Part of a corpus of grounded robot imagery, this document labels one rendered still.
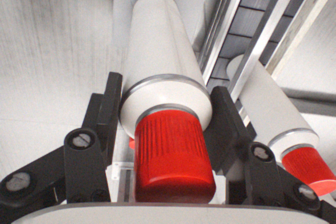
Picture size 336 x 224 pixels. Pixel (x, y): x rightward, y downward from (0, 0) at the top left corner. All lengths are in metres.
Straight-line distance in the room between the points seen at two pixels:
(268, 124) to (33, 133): 0.48
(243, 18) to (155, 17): 0.18
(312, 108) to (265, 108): 0.28
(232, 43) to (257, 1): 0.06
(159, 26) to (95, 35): 0.23
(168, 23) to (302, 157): 0.17
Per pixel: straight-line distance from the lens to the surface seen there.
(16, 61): 0.45
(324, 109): 0.56
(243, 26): 0.34
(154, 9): 0.19
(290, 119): 0.26
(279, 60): 0.35
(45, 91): 0.47
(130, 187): 0.60
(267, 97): 0.28
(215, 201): 0.40
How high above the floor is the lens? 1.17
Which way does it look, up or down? 50 degrees down
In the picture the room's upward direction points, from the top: 174 degrees clockwise
